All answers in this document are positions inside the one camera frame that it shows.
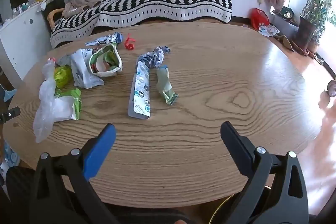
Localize potted plant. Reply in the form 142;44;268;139
296;0;333;50

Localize scattered papers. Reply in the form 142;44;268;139
258;24;281;38

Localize green and white packet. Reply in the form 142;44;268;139
55;88;82;120

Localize clear plastic bag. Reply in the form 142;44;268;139
33;57;76;144

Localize dark clothing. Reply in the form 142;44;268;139
104;202;213;224

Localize yellow-green wrapper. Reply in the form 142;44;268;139
54;65;73;88

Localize white cabinet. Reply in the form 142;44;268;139
0;4;54;84

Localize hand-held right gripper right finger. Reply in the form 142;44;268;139
220;121;309;224

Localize striped sofa with cover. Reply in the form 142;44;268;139
50;0;233;50

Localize red plastic clip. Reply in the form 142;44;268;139
124;33;136;51

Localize pale green twisted wrapper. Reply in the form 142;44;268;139
156;65;179;105

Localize red bag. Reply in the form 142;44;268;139
249;8;271;30

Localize light blue plastic item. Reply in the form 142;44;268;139
3;89;17;103

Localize green snack bag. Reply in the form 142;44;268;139
89;42;123;77

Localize blue and white wrapper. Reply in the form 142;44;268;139
85;31;124;46

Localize grey-blue wrapper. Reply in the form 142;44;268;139
138;46;171;68

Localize white plastic bag blue print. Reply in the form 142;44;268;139
59;48;105;89

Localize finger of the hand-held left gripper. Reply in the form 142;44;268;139
0;107;21;123

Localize long silver blister strip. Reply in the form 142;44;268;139
127;61;152;120

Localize wooden sofa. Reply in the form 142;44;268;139
47;0;234;50

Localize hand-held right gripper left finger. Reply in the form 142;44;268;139
29;123;120;224

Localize brown cloth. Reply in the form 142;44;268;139
62;0;101;19

